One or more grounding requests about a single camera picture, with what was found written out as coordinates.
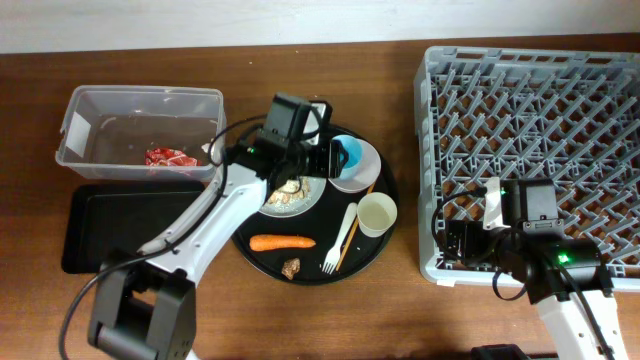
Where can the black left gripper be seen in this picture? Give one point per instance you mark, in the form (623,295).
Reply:
(329,163)

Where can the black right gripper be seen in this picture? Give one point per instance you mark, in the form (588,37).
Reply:
(469,252)

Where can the grey plate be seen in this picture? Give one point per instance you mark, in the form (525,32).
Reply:
(296,208)

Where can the blue plastic cup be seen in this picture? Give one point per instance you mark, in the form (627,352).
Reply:
(350,154)

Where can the white bowl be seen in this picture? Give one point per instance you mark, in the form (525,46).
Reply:
(366,174)

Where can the cream paper cup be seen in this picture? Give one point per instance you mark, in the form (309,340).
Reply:
(376,213)

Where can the red snack wrapper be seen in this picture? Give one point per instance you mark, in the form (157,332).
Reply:
(169,157)

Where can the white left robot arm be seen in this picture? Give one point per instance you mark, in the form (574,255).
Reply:
(145,306)

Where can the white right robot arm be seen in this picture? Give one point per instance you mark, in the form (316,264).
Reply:
(565,280)

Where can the grey dishwasher rack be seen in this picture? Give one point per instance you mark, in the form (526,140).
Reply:
(570,116)

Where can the clear plastic waste bin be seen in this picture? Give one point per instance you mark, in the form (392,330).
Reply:
(107,129)

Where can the rice and peanut shells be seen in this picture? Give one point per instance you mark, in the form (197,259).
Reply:
(291,191)

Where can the round black serving tray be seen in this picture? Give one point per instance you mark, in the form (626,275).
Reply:
(320,223)

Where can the orange carrot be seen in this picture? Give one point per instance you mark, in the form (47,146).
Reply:
(269,242)

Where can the wooden chopstick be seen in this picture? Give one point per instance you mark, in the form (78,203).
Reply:
(351,234)

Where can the brown food scrap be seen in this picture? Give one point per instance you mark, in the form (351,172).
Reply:
(291,267)

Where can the white plastic fork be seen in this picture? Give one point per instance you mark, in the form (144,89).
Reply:
(334,254)

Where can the black rectangular tray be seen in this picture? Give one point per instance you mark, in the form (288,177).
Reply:
(120,216)

